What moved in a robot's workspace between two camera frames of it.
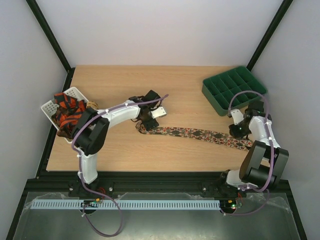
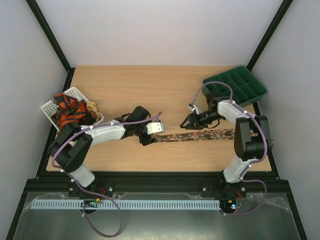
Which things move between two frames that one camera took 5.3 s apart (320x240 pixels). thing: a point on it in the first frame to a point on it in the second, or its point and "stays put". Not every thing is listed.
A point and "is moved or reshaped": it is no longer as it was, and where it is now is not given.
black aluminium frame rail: x=146 y=182 stays put
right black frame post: x=275 y=21 stays put
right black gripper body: x=236 y=131 to x=195 y=120
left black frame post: x=50 y=35 stays put
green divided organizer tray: x=232 y=89 stays put
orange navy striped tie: x=68 y=112 stays put
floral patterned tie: x=244 y=144 is moved or reshaped
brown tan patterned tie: x=92 y=104 stays put
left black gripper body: x=148 y=125 to x=139 y=128
